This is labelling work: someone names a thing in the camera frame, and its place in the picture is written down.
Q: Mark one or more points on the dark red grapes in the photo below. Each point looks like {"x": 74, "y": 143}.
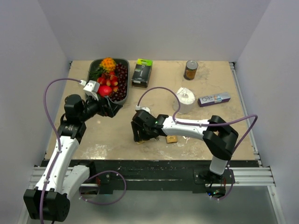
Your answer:
{"x": 121, "y": 71}

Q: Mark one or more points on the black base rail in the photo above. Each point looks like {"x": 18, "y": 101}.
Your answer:
{"x": 147, "y": 175}

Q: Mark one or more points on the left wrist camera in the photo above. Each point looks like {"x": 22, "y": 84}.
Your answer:
{"x": 90, "y": 88}

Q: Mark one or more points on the red strawberries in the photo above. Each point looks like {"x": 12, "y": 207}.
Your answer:
{"x": 109, "y": 79}

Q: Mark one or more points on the black green razor box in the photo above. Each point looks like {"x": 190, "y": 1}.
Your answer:
{"x": 142, "y": 72}

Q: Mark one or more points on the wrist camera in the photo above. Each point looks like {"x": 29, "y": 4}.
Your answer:
{"x": 90, "y": 88}
{"x": 137, "y": 108}

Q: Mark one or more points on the grey fruit tray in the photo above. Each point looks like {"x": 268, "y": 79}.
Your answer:
{"x": 95, "y": 72}

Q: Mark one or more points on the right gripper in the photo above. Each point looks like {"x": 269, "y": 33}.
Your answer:
{"x": 136, "y": 127}

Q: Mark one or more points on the orange flower bunch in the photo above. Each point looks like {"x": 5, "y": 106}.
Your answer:
{"x": 107, "y": 64}

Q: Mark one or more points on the red apple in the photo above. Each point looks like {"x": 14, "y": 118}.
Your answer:
{"x": 104, "y": 90}

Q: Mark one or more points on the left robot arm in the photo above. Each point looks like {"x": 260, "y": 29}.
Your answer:
{"x": 51, "y": 196}

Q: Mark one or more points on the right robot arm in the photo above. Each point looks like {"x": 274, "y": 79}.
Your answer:
{"x": 219, "y": 137}

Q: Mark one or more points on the white toilet paper roll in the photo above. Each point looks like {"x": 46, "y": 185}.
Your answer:
{"x": 187, "y": 100}

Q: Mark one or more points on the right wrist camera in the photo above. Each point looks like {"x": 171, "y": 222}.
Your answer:
{"x": 137, "y": 108}

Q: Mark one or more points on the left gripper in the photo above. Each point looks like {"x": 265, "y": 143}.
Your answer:
{"x": 111, "y": 109}

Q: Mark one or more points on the orange label tin can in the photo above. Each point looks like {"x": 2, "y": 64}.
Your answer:
{"x": 190, "y": 69}

